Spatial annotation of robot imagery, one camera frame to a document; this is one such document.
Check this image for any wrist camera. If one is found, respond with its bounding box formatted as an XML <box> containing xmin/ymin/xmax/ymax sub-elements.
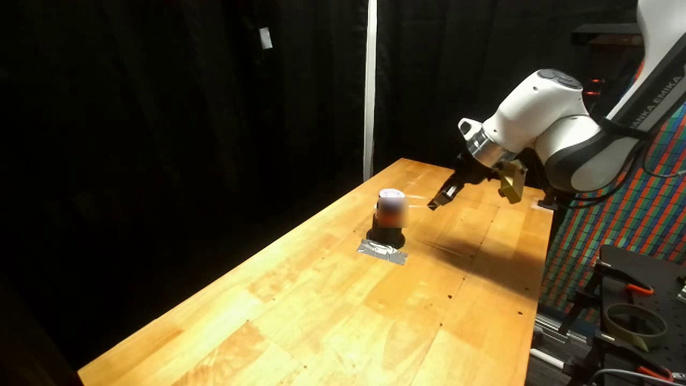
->
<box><xmin>496</xmin><ymin>160</ymin><xmax>529</xmax><ymax>205</ymax></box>

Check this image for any roll of tape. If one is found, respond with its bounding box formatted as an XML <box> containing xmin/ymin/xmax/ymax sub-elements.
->
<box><xmin>604</xmin><ymin>303</ymin><xmax>669</xmax><ymax>352</ymax></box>

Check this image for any grey cable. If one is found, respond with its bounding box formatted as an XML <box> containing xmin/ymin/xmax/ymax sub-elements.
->
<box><xmin>590</xmin><ymin>368</ymin><xmax>686</xmax><ymax>386</ymax></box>

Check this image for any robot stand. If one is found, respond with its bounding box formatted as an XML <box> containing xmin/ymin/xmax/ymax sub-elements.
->
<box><xmin>557</xmin><ymin>244</ymin><xmax>686</xmax><ymax>386</ymax></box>

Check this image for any white vertical pole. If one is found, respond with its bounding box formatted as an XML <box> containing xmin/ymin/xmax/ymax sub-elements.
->
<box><xmin>363</xmin><ymin>0</ymin><xmax>378</xmax><ymax>182</ymax></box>

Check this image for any colourful patterned panel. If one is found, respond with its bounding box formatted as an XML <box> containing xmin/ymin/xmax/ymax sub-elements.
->
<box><xmin>538</xmin><ymin>63</ymin><xmax>686</xmax><ymax>324</ymax></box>

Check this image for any orange handled clamp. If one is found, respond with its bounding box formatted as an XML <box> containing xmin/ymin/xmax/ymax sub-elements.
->
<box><xmin>594</xmin><ymin>261</ymin><xmax>655</xmax><ymax>296</ymax></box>
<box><xmin>636</xmin><ymin>365</ymin><xmax>674</xmax><ymax>383</ymax></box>

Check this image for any piece of silver tape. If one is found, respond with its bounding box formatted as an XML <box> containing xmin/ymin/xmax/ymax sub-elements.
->
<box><xmin>357</xmin><ymin>239</ymin><xmax>408</xmax><ymax>265</ymax></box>

